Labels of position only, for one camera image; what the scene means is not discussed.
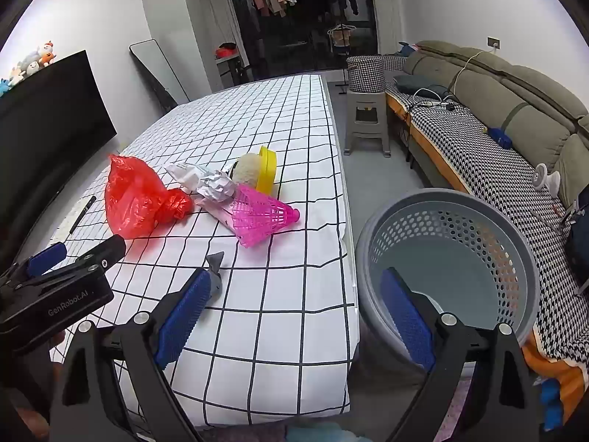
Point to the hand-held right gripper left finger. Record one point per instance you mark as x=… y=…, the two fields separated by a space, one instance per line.
x=184 y=317

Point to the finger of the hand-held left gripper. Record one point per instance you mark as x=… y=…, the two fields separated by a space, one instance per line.
x=46 y=258
x=108 y=248

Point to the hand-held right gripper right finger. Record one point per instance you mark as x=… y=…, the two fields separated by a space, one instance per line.
x=407 y=317

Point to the red plastic bag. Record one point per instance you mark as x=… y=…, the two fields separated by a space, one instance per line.
x=133 y=193

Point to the grey perforated laundry basket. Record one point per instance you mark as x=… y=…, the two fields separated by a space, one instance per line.
x=460 y=258

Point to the white plastic wrapper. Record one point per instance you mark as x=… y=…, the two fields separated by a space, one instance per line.
x=184 y=175

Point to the pink wipes packet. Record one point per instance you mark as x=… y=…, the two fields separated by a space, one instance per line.
x=216 y=214

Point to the silver foil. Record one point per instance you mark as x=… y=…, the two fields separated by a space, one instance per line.
x=216 y=188

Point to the pink plastic shuttlecock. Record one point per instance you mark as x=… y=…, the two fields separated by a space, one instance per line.
x=257 y=216

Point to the black comb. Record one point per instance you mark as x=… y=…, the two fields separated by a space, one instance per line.
x=232 y=173

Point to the beige powder puff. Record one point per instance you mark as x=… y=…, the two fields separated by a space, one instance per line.
x=248 y=168

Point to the yellow plastic lid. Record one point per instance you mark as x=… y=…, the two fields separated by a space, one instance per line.
x=266 y=170

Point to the pink fluffy rug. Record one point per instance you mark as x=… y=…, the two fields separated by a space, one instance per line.
x=453 y=414

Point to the black television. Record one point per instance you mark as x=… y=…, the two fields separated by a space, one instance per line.
x=46 y=124

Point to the light blue cloth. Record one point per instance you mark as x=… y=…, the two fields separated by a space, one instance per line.
x=317 y=433

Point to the blue fabric piece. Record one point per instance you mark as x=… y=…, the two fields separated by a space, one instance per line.
x=551 y=403

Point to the blue plush toy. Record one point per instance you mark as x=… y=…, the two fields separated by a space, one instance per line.
x=4 y=86

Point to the navy grey backpack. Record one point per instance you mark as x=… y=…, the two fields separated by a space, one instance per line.
x=579 y=253

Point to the leaning floor mirror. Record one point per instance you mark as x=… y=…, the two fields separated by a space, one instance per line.
x=152 y=69

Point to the grey plastic stool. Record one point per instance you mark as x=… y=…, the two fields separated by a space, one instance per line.
x=368 y=124

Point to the small white fan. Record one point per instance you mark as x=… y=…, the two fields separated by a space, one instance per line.
x=550 y=179

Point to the blue pouch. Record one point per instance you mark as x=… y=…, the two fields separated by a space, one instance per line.
x=500 y=137

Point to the orange white plush toy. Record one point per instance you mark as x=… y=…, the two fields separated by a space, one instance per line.
x=47 y=54

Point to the grey desk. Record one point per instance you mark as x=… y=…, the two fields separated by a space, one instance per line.
x=230 y=71

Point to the red bag on desk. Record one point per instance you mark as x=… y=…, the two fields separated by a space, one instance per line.
x=226 y=50

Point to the dark teal cushion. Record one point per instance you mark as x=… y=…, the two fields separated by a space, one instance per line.
x=418 y=85

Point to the olive green sofa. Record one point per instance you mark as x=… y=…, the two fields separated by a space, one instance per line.
x=529 y=115

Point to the houndstooth ottoman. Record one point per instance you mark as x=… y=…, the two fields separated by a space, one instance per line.
x=366 y=73

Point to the blue pillow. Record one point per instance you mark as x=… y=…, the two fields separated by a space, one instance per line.
x=407 y=49

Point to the orange garment on hanger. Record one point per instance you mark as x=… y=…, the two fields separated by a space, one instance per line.
x=341 y=36

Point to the wall socket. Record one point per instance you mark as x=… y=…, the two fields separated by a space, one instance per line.
x=494 y=43

